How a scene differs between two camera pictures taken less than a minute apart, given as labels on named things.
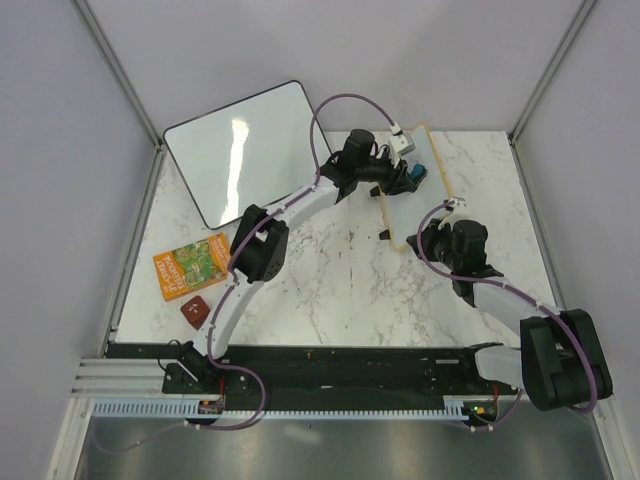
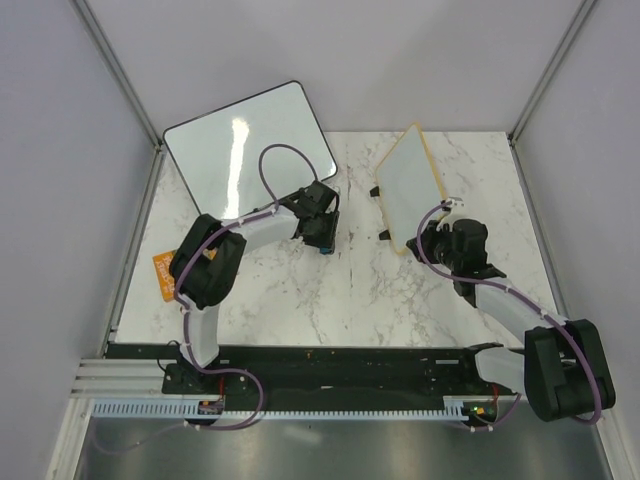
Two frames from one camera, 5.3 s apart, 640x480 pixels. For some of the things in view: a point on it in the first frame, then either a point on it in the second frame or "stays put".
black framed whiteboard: x=258 y=151 stays put
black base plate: x=329 y=373 stays put
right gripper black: x=431 y=232 stays put
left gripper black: x=399 y=182 → x=328 y=240
